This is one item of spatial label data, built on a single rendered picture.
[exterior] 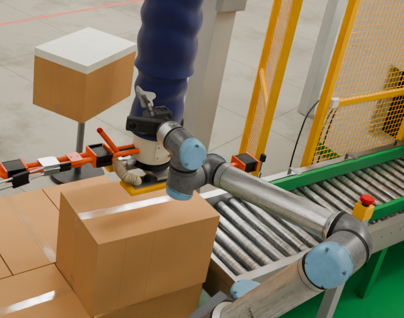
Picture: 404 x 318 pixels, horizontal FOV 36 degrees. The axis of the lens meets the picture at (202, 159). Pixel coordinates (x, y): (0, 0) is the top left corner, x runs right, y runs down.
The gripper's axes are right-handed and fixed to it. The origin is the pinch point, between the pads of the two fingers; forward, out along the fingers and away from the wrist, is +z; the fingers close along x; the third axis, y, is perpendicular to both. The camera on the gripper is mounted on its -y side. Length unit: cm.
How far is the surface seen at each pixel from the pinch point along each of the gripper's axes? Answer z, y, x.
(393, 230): -4, 189, -105
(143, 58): 22.9, 16.7, 6.6
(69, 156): 24.5, -9.9, -32.4
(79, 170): 184, 78, -152
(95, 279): 5, -4, -82
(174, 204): 18, 40, -64
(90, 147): 27.4, 0.3, -32.1
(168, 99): 14.2, 25.1, -7.2
